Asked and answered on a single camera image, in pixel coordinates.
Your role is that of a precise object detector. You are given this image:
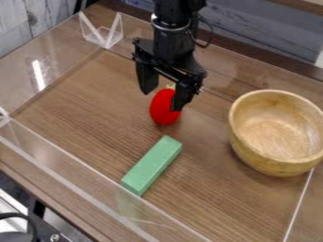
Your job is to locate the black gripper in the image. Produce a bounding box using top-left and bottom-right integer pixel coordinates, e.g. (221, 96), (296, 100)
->
(132, 29), (207, 112)

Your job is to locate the red toy radish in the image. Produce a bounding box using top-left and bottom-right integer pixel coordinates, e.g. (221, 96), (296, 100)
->
(149, 88), (181, 126)

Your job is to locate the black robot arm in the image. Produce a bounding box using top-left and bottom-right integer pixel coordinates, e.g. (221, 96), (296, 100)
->
(132, 0), (207, 112)

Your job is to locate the green rectangular block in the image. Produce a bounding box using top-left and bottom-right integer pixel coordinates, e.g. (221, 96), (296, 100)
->
(121, 135), (181, 196)

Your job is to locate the wooden bowl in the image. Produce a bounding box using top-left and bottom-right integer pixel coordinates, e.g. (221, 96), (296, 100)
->
(228, 89), (323, 177)

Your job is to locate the clear acrylic corner bracket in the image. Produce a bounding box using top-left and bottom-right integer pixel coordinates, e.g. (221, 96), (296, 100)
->
(78, 12), (124, 49)

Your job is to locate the clear acrylic tray wall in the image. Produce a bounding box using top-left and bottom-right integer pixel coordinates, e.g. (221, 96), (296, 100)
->
(0, 108), (209, 242)

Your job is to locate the black metal table bracket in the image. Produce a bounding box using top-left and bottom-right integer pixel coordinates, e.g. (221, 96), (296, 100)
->
(28, 199), (72, 242)

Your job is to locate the black cable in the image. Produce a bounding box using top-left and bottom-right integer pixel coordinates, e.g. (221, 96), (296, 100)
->
(0, 212), (42, 242)

